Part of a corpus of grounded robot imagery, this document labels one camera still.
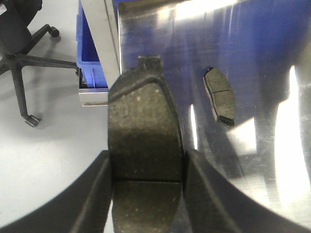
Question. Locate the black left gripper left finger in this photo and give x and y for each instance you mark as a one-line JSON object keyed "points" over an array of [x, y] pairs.
{"points": [[81, 208]]}

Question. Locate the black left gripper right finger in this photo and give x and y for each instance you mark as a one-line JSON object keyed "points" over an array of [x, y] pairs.
{"points": [[214, 205]]}

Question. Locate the dark brake pad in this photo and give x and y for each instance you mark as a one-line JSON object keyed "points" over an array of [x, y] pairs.
{"points": [[221, 96], [145, 145]]}

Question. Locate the large blue plastic bin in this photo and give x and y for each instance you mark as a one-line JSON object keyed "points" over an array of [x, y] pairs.
{"points": [[87, 58]]}

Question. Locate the black office chair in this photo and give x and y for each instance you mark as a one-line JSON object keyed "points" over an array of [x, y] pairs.
{"points": [[16, 41]]}

